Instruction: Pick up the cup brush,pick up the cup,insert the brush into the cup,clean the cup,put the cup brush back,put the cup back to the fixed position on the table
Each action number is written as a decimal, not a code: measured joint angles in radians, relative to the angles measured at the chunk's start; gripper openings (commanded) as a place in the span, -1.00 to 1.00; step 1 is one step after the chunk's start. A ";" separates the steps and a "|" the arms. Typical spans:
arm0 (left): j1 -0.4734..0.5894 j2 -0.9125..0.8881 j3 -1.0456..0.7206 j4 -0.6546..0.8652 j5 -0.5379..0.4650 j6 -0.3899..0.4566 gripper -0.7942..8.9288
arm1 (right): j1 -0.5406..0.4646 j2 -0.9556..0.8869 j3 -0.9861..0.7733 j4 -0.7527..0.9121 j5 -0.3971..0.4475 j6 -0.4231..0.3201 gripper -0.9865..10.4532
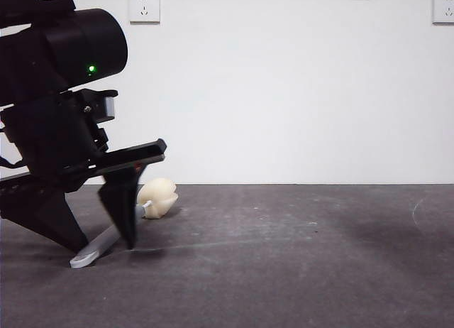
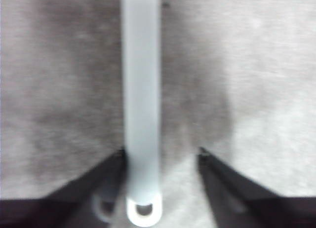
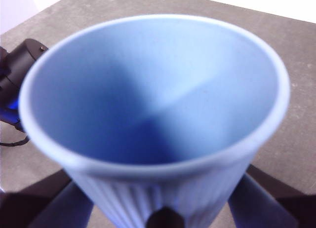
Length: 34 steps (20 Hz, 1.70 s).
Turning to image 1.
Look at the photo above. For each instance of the pale grey left wrist camera box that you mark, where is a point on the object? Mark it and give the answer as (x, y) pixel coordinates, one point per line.
(109, 106)

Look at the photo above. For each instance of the white wall power socket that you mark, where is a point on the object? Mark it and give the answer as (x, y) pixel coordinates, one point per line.
(445, 8)
(144, 6)

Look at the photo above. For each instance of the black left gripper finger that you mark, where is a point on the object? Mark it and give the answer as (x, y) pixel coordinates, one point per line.
(49, 218)
(122, 207)

